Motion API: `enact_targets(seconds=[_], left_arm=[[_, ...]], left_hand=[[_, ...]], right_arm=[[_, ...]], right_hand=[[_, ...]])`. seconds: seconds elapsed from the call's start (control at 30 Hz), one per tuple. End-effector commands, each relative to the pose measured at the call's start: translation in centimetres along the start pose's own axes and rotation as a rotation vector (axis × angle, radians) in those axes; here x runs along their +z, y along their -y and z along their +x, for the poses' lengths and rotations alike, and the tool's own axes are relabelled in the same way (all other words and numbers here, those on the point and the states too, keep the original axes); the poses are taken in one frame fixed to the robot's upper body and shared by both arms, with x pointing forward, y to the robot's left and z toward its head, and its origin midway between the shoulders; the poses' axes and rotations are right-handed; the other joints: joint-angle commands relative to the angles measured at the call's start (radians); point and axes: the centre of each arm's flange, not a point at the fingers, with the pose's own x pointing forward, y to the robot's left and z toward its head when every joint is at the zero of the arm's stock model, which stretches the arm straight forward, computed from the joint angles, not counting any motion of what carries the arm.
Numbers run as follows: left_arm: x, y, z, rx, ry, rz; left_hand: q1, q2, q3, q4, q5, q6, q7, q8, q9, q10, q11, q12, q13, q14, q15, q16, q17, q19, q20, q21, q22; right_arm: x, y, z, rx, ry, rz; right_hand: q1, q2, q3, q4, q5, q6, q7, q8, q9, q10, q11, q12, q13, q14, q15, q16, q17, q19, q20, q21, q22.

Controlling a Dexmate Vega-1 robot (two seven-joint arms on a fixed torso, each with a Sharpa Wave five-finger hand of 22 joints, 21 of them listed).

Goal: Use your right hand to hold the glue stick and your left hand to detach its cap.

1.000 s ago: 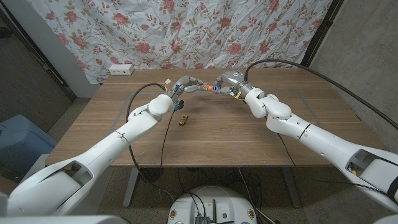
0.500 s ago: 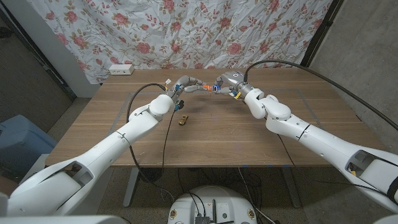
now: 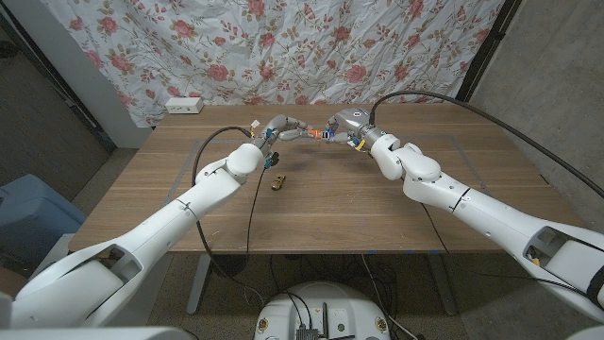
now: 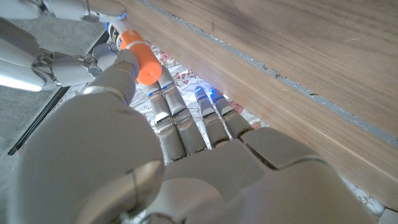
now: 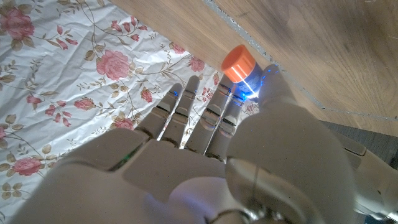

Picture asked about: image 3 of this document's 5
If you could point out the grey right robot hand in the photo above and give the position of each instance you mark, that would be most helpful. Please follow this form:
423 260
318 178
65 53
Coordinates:
356 124

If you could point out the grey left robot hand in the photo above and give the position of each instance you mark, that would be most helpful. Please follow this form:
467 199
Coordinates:
278 130

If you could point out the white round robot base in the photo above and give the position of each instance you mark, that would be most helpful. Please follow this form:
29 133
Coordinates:
325 302

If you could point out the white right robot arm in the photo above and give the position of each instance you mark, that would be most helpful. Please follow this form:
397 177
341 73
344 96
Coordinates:
495 217

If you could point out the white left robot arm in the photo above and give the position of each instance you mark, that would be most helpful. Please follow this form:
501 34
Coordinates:
165 222

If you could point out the gold toy car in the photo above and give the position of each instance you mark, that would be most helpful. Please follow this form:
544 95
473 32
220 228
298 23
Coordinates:
278 182

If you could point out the floral backdrop cloth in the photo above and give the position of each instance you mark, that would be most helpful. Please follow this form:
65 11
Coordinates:
283 47

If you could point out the white power strip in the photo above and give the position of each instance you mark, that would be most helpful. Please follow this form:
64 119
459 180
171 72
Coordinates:
184 105

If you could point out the black round floor object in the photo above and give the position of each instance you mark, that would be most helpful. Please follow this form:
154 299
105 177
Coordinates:
229 266

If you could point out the black backdrop stand pole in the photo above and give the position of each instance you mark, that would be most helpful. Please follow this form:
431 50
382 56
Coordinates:
486 49

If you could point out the white table leg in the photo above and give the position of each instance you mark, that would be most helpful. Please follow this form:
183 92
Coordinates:
198 283

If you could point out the grey table leg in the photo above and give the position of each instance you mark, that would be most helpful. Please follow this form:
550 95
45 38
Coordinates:
443 288

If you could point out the blue plastic bin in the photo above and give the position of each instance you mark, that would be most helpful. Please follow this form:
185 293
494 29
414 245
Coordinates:
33 212

